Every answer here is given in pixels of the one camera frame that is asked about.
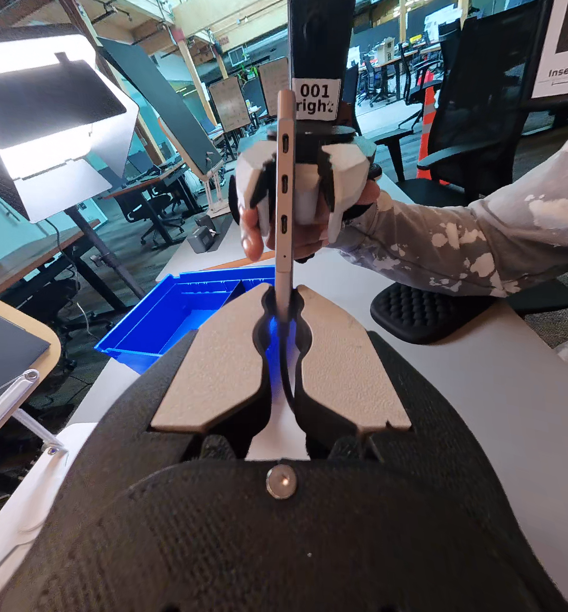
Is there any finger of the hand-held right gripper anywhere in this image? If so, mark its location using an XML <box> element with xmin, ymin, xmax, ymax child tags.
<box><xmin>235</xmin><ymin>141</ymin><xmax>280</xmax><ymax>237</ymax></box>
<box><xmin>320</xmin><ymin>142</ymin><xmax>377</xmax><ymax>243</ymax></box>

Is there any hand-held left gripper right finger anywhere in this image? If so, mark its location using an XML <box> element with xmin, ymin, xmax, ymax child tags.
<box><xmin>293</xmin><ymin>285</ymin><xmax>414</xmax><ymax>448</ymax></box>

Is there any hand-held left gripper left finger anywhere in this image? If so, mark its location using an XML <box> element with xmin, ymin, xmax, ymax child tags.
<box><xmin>150</xmin><ymin>283</ymin><xmax>272</xmax><ymax>446</ymax></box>

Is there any black USB cable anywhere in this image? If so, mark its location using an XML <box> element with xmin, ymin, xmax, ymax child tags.
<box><xmin>273</xmin><ymin>88</ymin><xmax>304</xmax><ymax>421</ymax></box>

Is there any blue plastic bin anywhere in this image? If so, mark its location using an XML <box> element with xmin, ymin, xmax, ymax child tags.
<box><xmin>94</xmin><ymin>265</ymin><xmax>277</xmax><ymax>375</ymax></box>

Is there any person's right forearm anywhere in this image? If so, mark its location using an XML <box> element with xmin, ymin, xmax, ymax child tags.
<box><xmin>329</xmin><ymin>120</ymin><xmax>568</xmax><ymax>299</ymax></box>

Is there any person's right hand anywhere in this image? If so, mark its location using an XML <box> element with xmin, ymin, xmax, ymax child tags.
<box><xmin>239</xmin><ymin>179</ymin><xmax>382</xmax><ymax>263</ymax></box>

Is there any wooden board stand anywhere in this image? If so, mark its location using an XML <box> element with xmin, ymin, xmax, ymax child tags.
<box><xmin>202</xmin><ymin>160</ymin><xmax>232</xmax><ymax>216</ymax></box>

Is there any whiteboard on stand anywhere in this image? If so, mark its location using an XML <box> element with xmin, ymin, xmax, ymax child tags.
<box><xmin>209</xmin><ymin>76</ymin><xmax>252</xmax><ymax>134</ymax></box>
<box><xmin>257</xmin><ymin>57</ymin><xmax>291</xmax><ymax>118</ymax></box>

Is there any small dark grey device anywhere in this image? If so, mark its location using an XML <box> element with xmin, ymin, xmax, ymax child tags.
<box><xmin>187</xmin><ymin>214</ymin><xmax>221</xmax><ymax>254</ymax></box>

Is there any orange traffic cone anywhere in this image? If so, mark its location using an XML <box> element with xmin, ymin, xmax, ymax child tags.
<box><xmin>415</xmin><ymin>85</ymin><xmax>449</xmax><ymax>186</ymax></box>

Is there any black bumpy wrist rest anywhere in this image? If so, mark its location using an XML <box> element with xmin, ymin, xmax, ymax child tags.
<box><xmin>370</xmin><ymin>280</ymin><xmax>568</xmax><ymax>346</ymax></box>

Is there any wooden desk with black legs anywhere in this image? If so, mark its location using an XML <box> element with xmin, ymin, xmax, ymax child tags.
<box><xmin>101</xmin><ymin>163</ymin><xmax>203</xmax><ymax>244</ymax></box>
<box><xmin>0</xmin><ymin>217</ymin><xmax>103</xmax><ymax>311</ymax></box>

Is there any black office chair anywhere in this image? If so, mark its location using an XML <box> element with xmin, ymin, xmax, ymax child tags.
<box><xmin>375</xmin><ymin>10</ymin><xmax>552</xmax><ymax>211</ymax></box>

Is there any black light stand pole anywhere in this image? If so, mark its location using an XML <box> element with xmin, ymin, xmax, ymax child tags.
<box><xmin>45</xmin><ymin>206</ymin><xmax>131</xmax><ymax>311</ymax></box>

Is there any studio light panel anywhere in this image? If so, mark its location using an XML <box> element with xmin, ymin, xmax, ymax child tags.
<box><xmin>0</xmin><ymin>24</ymin><xmax>141</xmax><ymax>224</ymax></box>

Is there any white base clear stand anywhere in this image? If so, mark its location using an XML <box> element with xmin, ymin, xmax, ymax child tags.
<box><xmin>0</xmin><ymin>368</ymin><xmax>98</xmax><ymax>612</ymax></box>

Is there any framed tag sign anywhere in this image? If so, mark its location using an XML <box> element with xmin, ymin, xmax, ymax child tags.
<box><xmin>523</xmin><ymin>0</ymin><xmax>568</xmax><ymax>108</ymax></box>

